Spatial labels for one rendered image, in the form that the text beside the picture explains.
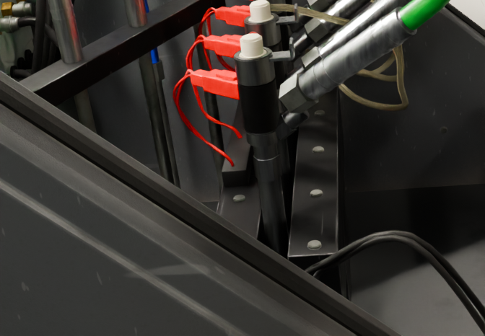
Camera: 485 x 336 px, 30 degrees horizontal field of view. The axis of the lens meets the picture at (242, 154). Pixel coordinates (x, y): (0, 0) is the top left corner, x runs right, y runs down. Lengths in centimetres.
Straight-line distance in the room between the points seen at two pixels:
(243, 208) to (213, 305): 41
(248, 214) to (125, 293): 41
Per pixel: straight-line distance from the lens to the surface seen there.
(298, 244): 68
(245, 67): 64
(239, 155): 79
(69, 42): 75
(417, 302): 87
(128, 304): 33
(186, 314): 33
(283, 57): 65
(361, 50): 52
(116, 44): 79
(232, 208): 74
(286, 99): 55
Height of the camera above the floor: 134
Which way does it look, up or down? 26 degrees down
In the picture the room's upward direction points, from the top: 8 degrees counter-clockwise
